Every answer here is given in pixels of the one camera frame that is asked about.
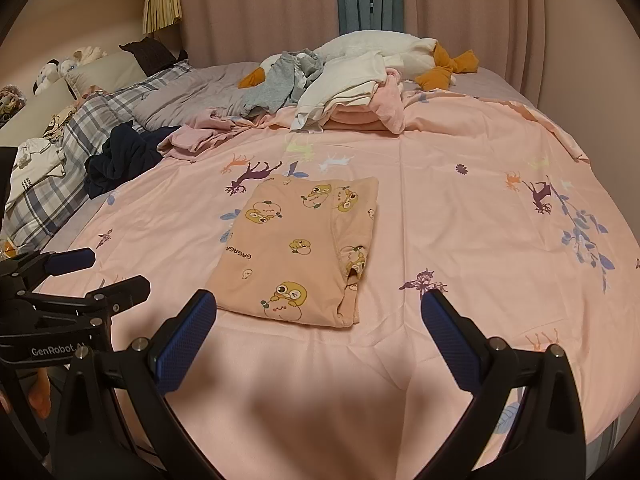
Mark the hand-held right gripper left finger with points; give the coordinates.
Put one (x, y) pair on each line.
(187, 340)

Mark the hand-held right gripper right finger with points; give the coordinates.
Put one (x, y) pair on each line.
(450, 342)

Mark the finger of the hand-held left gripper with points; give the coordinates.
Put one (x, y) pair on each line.
(72, 260)
(127, 290)

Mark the peach cartoon print shirt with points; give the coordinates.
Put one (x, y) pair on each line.
(285, 270)

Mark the person's left hand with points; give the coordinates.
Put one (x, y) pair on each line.
(40, 397)

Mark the white printed garment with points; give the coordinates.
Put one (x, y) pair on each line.
(35, 165)

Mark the navy garment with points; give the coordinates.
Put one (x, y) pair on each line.
(125, 155)

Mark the pink printed blanket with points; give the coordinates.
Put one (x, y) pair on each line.
(450, 220)

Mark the plaid quilt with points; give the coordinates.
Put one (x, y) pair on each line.
(85, 125)

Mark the cartoon print pillow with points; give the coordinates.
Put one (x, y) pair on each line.
(59, 122)

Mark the beige headboard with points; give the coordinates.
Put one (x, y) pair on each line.
(35, 110)

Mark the brown fluffy plush toy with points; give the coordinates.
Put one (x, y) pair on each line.
(11, 105)

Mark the crumpled pink garment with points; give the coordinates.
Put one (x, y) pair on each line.
(200, 132)

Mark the white and black plush toy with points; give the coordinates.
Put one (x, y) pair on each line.
(47, 77)

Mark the beige pillow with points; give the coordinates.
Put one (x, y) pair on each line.
(110, 70)

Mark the cream plush toy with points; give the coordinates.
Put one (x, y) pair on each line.
(85, 57)

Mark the brown cushion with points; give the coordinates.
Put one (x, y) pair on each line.
(150, 52)

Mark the folded pink garment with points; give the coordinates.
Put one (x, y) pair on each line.
(385, 105)

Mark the yellow frilled curtain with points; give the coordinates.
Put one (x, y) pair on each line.
(162, 5)

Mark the light grey garment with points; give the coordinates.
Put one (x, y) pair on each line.
(310, 67)

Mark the white goose plush toy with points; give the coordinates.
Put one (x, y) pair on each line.
(370, 42)

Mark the pink curtain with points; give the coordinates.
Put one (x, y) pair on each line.
(500, 10)

